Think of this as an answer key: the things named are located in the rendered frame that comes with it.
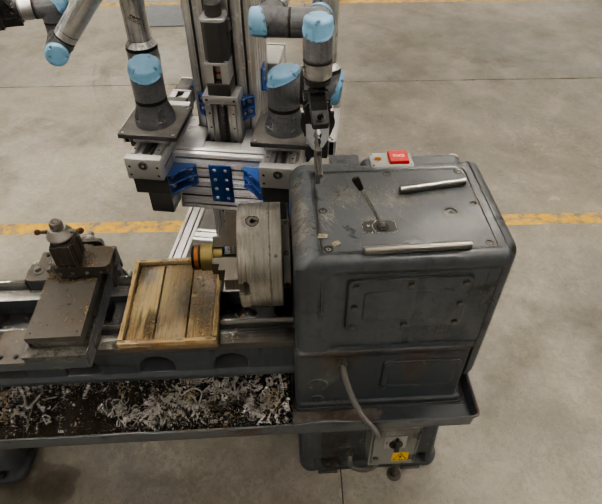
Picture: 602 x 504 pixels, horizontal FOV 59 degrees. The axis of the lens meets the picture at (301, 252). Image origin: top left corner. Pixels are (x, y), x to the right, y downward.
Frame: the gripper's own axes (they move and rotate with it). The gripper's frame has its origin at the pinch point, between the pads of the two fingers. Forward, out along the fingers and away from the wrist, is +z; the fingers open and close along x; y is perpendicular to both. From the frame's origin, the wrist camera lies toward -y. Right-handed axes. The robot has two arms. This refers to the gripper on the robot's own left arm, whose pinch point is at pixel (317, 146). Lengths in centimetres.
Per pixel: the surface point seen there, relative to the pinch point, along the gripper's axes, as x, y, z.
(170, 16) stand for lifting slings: 110, 470, 139
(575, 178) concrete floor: -196, 155, 139
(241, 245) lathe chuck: 22.6, -20.8, 16.8
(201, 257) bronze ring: 35.2, -14.4, 26.8
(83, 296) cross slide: 73, -15, 41
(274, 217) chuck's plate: 13.1, -13.1, 14.0
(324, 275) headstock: 1.1, -33.7, 16.9
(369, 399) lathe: -16, -34, 81
